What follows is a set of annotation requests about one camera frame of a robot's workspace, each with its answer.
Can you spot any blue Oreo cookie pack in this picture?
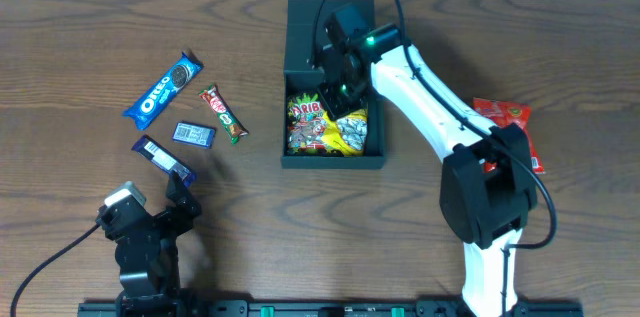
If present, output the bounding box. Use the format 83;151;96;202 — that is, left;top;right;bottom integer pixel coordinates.
122;52;204;130

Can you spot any black Haribo gummy bag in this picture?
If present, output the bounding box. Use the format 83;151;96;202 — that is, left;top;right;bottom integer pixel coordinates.
287;92;327;154

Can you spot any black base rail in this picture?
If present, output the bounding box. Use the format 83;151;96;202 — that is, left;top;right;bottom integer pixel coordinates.
77;298;585;317

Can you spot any red Hacks candy bag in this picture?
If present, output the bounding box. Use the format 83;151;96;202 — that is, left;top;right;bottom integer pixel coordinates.
473;98;545;175

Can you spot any dark green box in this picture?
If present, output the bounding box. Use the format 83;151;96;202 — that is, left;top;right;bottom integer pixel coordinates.
281;0;386;170

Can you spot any long dark blue chocolate bar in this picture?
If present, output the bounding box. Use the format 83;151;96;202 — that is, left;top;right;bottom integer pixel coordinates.
131;135;197;187

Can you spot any small blue candy bar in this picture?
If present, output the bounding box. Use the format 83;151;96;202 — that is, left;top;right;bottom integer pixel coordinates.
172;122;216;149

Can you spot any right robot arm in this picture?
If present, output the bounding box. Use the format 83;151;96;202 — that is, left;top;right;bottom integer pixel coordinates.
316;22;539;316

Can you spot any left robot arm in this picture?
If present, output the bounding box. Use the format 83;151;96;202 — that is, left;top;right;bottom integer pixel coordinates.
96;172;202;316

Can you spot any red KitKat bar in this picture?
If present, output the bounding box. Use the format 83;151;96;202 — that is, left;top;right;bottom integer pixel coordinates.
198;84;249;144

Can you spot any yellow Hacks candy bag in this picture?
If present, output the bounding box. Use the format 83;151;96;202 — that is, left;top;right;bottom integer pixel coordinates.
312;109;368;156

